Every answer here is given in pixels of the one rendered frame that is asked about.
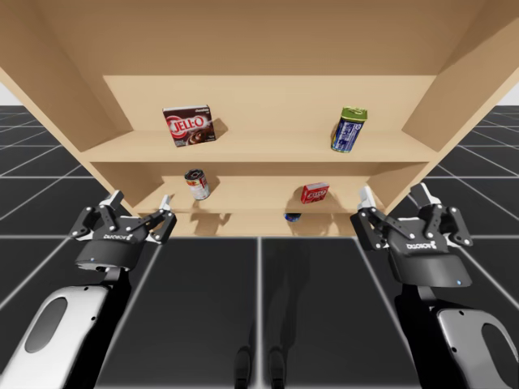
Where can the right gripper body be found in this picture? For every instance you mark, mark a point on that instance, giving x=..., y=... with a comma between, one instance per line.
x=425, y=263

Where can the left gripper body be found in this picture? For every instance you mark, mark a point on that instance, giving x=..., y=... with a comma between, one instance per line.
x=113, y=249

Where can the red and white can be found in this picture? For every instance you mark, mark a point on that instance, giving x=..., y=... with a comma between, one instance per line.
x=198, y=185

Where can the green and blue rectangular can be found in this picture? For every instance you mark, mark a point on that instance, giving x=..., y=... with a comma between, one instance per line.
x=348, y=131

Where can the blue flat can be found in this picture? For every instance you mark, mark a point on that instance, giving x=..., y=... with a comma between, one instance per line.
x=292, y=218

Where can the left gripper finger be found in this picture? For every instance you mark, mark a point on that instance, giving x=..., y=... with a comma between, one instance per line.
x=99, y=221
x=161, y=225

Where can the brown and white carton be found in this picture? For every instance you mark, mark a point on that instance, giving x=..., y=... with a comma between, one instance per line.
x=190, y=126

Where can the pale wooden shelf unit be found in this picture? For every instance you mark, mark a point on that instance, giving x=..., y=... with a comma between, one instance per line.
x=267, y=52

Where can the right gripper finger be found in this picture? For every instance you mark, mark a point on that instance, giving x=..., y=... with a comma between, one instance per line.
x=375, y=229
x=446, y=223

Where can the red carton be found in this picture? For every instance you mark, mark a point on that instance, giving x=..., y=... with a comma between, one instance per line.
x=314, y=193

